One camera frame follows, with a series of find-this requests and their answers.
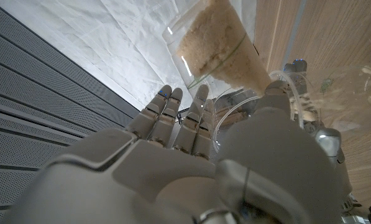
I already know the clear plastic pouring cup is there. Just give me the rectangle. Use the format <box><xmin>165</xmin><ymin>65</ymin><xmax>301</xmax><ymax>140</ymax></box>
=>
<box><xmin>162</xmin><ymin>0</ymin><xmax>267</xmax><ymax>97</ymax></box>

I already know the brown sugar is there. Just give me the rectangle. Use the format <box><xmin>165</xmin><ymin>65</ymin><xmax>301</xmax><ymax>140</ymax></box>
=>
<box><xmin>175</xmin><ymin>0</ymin><xmax>265</xmax><ymax>96</ymax></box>

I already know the white backdrop cloth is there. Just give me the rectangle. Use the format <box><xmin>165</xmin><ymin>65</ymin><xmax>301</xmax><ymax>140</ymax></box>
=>
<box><xmin>0</xmin><ymin>0</ymin><xmax>257</xmax><ymax>111</ymax></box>

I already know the clear plastic receiving cup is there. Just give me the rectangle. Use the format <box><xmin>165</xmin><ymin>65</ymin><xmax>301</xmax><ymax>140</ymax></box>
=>
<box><xmin>212</xmin><ymin>63</ymin><xmax>371</xmax><ymax>153</ymax></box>

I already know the grey tape rectangle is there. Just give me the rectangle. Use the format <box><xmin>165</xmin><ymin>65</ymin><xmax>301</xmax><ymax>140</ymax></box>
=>
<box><xmin>281</xmin><ymin>0</ymin><xmax>307</xmax><ymax>69</ymax></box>

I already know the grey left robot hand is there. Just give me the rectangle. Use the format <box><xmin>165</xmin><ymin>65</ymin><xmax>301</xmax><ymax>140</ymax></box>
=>
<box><xmin>283</xmin><ymin>58</ymin><xmax>354</xmax><ymax>203</ymax></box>

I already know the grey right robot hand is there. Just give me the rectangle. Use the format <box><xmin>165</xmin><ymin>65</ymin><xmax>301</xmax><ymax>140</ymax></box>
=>
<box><xmin>0</xmin><ymin>80</ymin><xmax>344</xmax><ymax>224</ymax></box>

